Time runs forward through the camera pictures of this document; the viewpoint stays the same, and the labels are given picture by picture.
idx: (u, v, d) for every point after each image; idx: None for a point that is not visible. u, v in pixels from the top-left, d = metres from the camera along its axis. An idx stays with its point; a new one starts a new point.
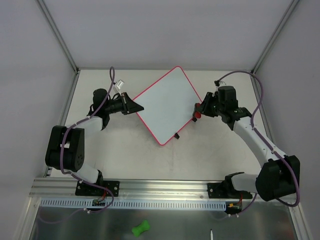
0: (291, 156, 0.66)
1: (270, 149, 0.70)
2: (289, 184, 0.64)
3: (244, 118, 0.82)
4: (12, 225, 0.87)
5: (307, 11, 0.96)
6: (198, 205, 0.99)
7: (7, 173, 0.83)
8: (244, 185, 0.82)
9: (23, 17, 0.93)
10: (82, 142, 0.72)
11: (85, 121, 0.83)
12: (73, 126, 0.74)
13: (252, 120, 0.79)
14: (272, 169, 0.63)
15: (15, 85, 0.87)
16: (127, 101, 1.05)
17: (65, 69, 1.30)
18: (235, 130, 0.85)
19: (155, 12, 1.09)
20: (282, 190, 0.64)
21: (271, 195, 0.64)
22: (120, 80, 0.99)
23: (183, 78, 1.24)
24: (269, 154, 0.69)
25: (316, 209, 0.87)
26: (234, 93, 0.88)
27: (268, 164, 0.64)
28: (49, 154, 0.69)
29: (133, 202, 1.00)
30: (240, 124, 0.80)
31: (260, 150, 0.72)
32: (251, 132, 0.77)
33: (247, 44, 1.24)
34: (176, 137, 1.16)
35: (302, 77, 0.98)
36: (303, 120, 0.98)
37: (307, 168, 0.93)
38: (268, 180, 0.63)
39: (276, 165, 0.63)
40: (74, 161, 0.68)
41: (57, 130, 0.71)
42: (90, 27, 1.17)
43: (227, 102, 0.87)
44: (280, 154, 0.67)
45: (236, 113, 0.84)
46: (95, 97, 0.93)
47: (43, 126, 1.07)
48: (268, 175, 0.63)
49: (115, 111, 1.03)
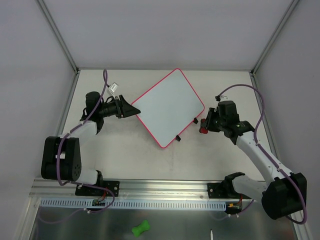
0: (296, 174, 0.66)
1: (275, 167, 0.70)
2: (296, 202, 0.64)
3: (246, 132, 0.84)
4: (12, 225, 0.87)
5: (307, 11, 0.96)
6: (198, 205, 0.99)
7: (6, 173, 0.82)
8: (246, 191, 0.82)
9: (23, 18, 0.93)
10: (78, 151, 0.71)
11: (78, 128, 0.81)
12: (67, 135, 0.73)
13: (255, 135, 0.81)
14: (279, 188, 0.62)
15: (14, 85, 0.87)
16: (122, 103, 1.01)
17: (65, 69, 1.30)
18: (237, 144, 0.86)
19: (155, 11, 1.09)
20: (289, 209, 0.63)
21: (278, 214, 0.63)
22: (114, 83, 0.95)
23: (182, 80, 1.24)
24: (274, 173, 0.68)
25: (315, 209, 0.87)
26: (234, 107, 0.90)
27: (274, 183, 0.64)
28: (45, 167, 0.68)
29: (133, 202, 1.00)
30: (244, 139, 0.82)
31: (265, 168, 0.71)
32: (255, 148, 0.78)
33: (246, 44, 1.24)
34: (178, 140, 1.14)
35: (302, 77, 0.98)
36: (303, 120, 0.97)
37: (306, 169, 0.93)
38: (274, 199, 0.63)
39: (282, 184, 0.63)
40: (71, 172, 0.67)
41: (51, 141, 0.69)
42: (90, 27, 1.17)
43: (228, 117, 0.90)
44: (286, 173, 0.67)
45: (238, 128, 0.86)
46: (88, 100, 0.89)
47: (43, 126, 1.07)
48: (275, 194, 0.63)
49: (108, 115, 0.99)
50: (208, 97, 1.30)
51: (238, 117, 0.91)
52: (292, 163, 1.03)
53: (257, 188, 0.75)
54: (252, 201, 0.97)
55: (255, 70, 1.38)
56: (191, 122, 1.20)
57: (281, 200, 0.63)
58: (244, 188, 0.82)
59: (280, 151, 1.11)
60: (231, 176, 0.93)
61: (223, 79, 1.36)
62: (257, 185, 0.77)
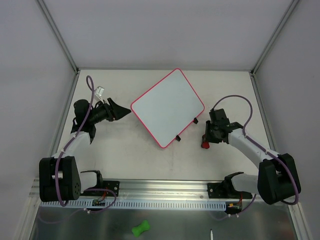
0: (284, 155, 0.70)
1: (263, 151, 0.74)
2: (288, 184, 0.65)
3: (235, 129, 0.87)
4: (12, 225, 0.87)
5: (307, 11, 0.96)
6: (198, 205, 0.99)
7: (6, 173, 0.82)
8: (245, 186, 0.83)
9: (24, 18, 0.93)
10: (75, 168, 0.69)
11: (72, 143, 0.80)
12: (62, 154, 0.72)
13: (243, 129, 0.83)
14: (267, 168, 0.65)
15: (14, 85, 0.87)
16: (112, 106, 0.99)
17: (65, 69, 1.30)
18: (231, 143, 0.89)
19: (155, 12, 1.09)
20: (282, 189, 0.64)
21: (273, 197, 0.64)
22: (100, 87, 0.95)
23: (183, 80, 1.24)
24: (263, 155, 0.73)
25: (314, 208, 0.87)
26: (223, 113, 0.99)
27: (263, 163, 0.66)
28: (44, 190, 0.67)
29: (133, 202, 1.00)
30: (233, 134, 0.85)
31: (256, 156, 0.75)
32: (244, 140, 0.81)
33: (246, 44, 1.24)
34: (178, 140, 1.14)
35: (302, 77, 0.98)
36: (303, 120, 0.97)
37: (306, 169, 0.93)
38: (265, 179, 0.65)
39: (270, 164, 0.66)
40: (71, 193, 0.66)
41: (45, 164, 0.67)
42: (90, 27, 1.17)
43: (219, 120, 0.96)
44: (273, 154, 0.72)
45: (228, 127, 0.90)
46: (76, 110, 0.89)
47: (43, 126, 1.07)
48: (265, 174, 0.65)
49: (100, 120, 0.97)
50: (208, 97, 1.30)
51: (229, 120, 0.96)
52: None
53: (253, 179, 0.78)
54: (252, 201, 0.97)
55: (255, 70, 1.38)
56: (191, 122, 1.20)
57: (272, 179, 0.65)
58: (245, 186, 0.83)
59: (280, 151, 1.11)
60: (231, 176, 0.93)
61: (222, 79, 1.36)
62: (253, 177, 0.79)
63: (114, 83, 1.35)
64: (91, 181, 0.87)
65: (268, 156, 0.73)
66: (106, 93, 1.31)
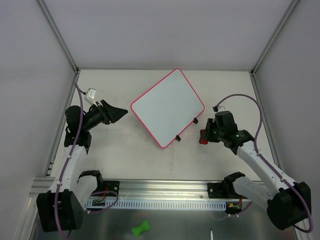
0: (300, 183, 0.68)
1: (278, 177, 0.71)
2: (302, 211, 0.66)
3: (247, 142, 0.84)
4: (12, 225, 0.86)
5: (308, 11, 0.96)
6: (199, 205, 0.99)
7: (6, 173, 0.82)
8: (247, 194, 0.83)
9: (24, 19, 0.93)
10: (75, 200, 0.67)
11: (68, 167, 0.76)
12: (59, 187, 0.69)
13: (256, 145, 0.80)
14: (284, 198, 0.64)
15: (14, 85, 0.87)
16: (106, 108, 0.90)
17: (65, 69, 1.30)
18: (239, 155, 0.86)
19: (155, 12, 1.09)
20: (295, 217, 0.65)
21: (286, 225, 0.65)
22: (91, 89, 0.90)
23: (183, 80, 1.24)
24: (278, 183, 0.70)
25: (313, 208, 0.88)
26: (231, 117, 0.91)
27: (280, 193, 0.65)
28: (46, 224, 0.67)
29: (133, 202, 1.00)
30: (245, 150, 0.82)
31: (270, 180, 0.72)
32: (257, 158, 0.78)
33: (246, 44, 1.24)
34: (178, 140, 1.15)
35: (303, 78, 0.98)
36: (304, 120, 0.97)
37: (307, 169, 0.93)
38: (280, 209, 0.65)
39: (287, 195, 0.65)
40: (74, 224, 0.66)
41: (43, 201, 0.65)
42: (90, 27, 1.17)
43: (226, 126, 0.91)
44: (289, 182, 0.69)
45: (238, 138, 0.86)
46: (68, 120, 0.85)
47: (43, 126, 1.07)
48: (281, 205, 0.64)
49: (95, 124, 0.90)
50: (209, 97, 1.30)
51: (236, 127, 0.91)
52: (292, 163, 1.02)
53: (260, 195, 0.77)
54: (252, 201, 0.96)
55: (255, 70, 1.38)
56: (191, 122, 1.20)
57: (288, 209, 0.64)
58: (248, 195, 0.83)
59: (280, 151, 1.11)
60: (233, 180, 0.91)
61: (223, 79, 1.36)
62: (261, 192, 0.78)
63: (114, 83, 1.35)
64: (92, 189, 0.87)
65: (283, 185, 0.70)
66: (106, 93, 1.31)
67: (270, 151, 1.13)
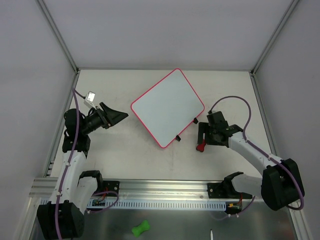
0: (287, 160, 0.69)
1: (266, 156, 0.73)
2: (293, 189, 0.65)
3: (236, 132, 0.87)
4: (12, 225, 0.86)
5: (307, 11, 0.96)
6: (198, 205, 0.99)
7: (6, 173, 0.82)
8: (246, 188, 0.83)
9: (24, 19, 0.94)
10: (76, 210, 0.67)
11: (67, 176, 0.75)
12: (59, 199, 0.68)
13: (244, 134, 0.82)
14: (271, 174, 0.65)
15: (14, 85, 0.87)
16: (105, 111, 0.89)
17: (65, 69, 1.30)
18: (231, 146, 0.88)
19: (155, 12, 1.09)
20: (286, 196, 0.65)
21: (278, 203, 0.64)
22: (89, 92, 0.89)
23: (183, 80, 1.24)
24: (266, 161, 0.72)
25: (313, 207, 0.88)
26: (221, 115, 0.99)
27: (268, 170, 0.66)
28: (47, 233, 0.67)
29: (133, 202, 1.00)
30: (233, 138, 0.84)
31: (259, 161, 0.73)
32: (245, 144, 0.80)
33: (246, 44, 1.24)
34: (178, 140, 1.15)
35: (303, 78, 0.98)
36: (304, 120, 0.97)
37: (307, 169, 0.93)
38: (269, 186, 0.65)
39: (275, 171, 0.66)
40: (75, 233, 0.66)
41: (43, 212, 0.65)
42: (90, 28, 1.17)
43: (217, 124, 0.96)
44: (276, 160, 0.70)
45: (228, 131, 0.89)
46: (67, 123, 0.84)
47: (43, 126, 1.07)
48: (270, 181, 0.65)
49: (94, 128, 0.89)
50: (208, 97, 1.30)
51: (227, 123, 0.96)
52: None
53: (256, 183, 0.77)
54: (252, 201, 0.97)
55: (255, 70, 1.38)
56: (191, 122, 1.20)
57: (277, 186, 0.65)
58: (247, 189, 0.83)
59: (280, 151, 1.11)
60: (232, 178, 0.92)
61: (222, 79, 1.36)
62: (256, 180, 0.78)
63: (114, 83, 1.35)
64: (93, 189, 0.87)
65: (271, 162, 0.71)
66: (106, 93, 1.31)
67: (270, 150, 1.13)
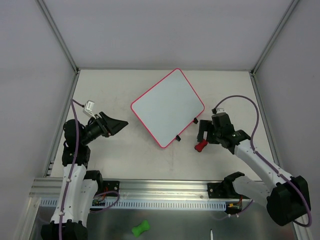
0: (296, 177, 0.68)
1: (275, 172, 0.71)
2: (300, 205, 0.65)
3: (243, 141, 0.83)
4: (12, 225, 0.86)
5: (307, 11, 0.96)
6: (199, 205, 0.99)
7: (6, 173, 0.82)
8: (249, 194, 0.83)
9: (25, 20, 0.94)
10: (80, 227, 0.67)
11: (68, 192, 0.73)
12: (61, 219, 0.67)
13: (252, 143, 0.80)
14: (281, 193, 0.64)
15: (14, 85, 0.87)
16: (105, 120, 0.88)
17: (65, 69, 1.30)
18: (236, 154, 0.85)
19: (155, 11, 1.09)
20: (294, 212, 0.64)
21: (286, 220, 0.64)
22: (89, 101, 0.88)
23: (183, 80, 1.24)
24: (275, 178, 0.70)
25: (313, 207, 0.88)
26: (228, 119, 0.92)
27: (277, 188, 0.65)
28: None
29: (133, 202, 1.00)
30: (241, 148, 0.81)
31: (268, 177, 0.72)
32: (253, 156, 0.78)
33: (246, 44, 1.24)
34: (178, 140, 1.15)
35: (303, 77, 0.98)
36: (304, 120, 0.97)
37: (307, 169, 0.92)
38: (278, 204, 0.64)
39: (285, 189, 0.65)
40: None
41: (47, 232, 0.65)
42: (90, 28, 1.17)
43: (223, 127, 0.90)
44: (286, 177, 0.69)
45: (235, 137, 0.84)
46: (66, 134, 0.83)
47: (43, 126, 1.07)
48: (278, 200, 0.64)
49: (94, 137, 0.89)
50: (208, 97, 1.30)
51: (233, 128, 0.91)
52: (292, 163, 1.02)
53: (260, 192, 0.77)
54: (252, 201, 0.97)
55: (255, 70, 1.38)
56: (191, 122, 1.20)
57: (286, 203, 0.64)
58: (249, 194, 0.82)
59: (280, 151, 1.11)
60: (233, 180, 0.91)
61: (223, 79, 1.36)
62: (261, 190, 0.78)
63: (115, 83, 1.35)
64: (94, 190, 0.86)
65: (281, 180, 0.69)
66: (106, 93, 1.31)
67: (271, 150, 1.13)
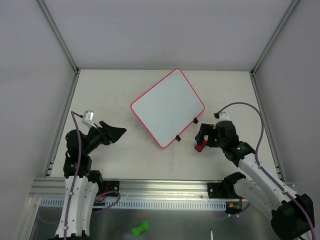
0: (302, 195, 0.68)
1: (280, 189, 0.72)
2: (304, 223, 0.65)
3: (247, 154, 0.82)
4: (12, 225, 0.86)
5: (307, 11, 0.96)
6: (199, 205, 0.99)
7: (5, 173, 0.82)
8: (250, 199, 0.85)
9: (24, 20, 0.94)
10: None
11: (71, 206, 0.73)
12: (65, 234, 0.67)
13: (257, 157, 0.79)
14: (286, 212, 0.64)
15: (14, 85, 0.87)
16: (106, 129, 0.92)
17: (65, 69, 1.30)
18: (240, 167, 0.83)
19: (155, 11, 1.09)
20: (298, 229, 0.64)
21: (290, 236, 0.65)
22: (88, 111, 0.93)
23: (182, 80, 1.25)
24: (281, 196, 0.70)
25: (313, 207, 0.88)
26: (234, 130, 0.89)
27: (282, 206, 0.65)
28: None
29: (133, 202, 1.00)
30: (246, 163, 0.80)
31: (273, 194, 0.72)
32: (258, 171, 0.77)
33: (246, 44, 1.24)
34: (178, 140, 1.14)
35: (303, 77, 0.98)
36: (304, 120, 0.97)
37: (308, 169, 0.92)
38: (283, 221, 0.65)
39: (290, 207, 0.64)
40: None
41: None
42: (90, 28, 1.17)
43: (229, 139, 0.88)
44: (291, 195, 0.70)
45: (239, 150, 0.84)
46: (70, 144, 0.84)
47: (43, 126, 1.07)
48: (283, 217, 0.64)
49: (95, 146, 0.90)
50: (209, 97, 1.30)
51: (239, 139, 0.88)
52: (292, 162, 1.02)
53: (264, 203, 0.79)
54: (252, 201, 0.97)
55: (255, 70, 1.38)
56: (191, 122, 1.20)
57: (290, 222, 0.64)
58: (252, 201, 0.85)
59: (280, 151, 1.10)
60: (235, 183, 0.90)
61: (223, 79, 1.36)
62: (264, 200, 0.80)
63: (115, 83, 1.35)
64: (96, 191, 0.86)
65: (285, 198, 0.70)
66: (106, 93, 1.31)
67: (271, 151, 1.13)
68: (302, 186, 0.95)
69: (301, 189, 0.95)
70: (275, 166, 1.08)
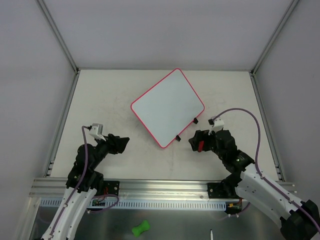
0: (307, 201, 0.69)
1: (286, 199, 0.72)
2: (313, 227, 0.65)
3: (248, 166, 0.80)
4: (12, 226, 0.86)
5: (307, 11, 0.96)
6: (199, 205, 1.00)
7: (6, 174, 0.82)
8: (255, 203, 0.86)
9: (24, 20, 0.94)
10: None
11: (61, 217, 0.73)
12: None
13: (258, 168, 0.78)
14: (294, 221, 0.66)
15: (14, 84, 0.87)
16: (115, 142, 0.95)
17: (65, 69, 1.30)
18: (244, 180, 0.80)
19: (155, 11, 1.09)
20: (308, 234, 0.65)
21: None
22: (94, 125, 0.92)
23: (183, 80, 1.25)
24: (287, 205, 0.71)
25: None
26: (233, 142, 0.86)
27: (291, 217, 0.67)
28: None
29: (133, 202, 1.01)
30: (248, 174, 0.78)
31: (280, 205, 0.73)
32: (261, 182, 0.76)
33: (246, 44, 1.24)
34: (178, 140, 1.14)
35: (303, 77, 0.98)
36: (304, 119, 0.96)
37: (308, 169, 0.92)
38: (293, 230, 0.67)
39: (298, 216, 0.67)
40: None
41: None
42: (90, 28, 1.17)
43: (228, 151, 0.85)
44: (297, 203, 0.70)
45: (239, 162, 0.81)
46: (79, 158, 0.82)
47: (43, 126, 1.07)
48: (293, 227, 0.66)
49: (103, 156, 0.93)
50: (208, 97, 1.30)
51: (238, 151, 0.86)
52: (292, 162, 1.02)
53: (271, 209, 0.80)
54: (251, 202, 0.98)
55: (255, 70, 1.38)
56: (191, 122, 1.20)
57: (300, 230, 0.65)
58: (257, 204, 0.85)
59: (280, 151, 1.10)
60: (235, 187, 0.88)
61: (223, 79, 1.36)
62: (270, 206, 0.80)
63: (115, 83, 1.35)
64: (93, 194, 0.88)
65: (293, 206, 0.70)
66: (106, 93, 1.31)
67: (270, 151, 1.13)
68: (302, 186, 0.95)
69: (301, 189, 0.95)
70: (275, 165, 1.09)
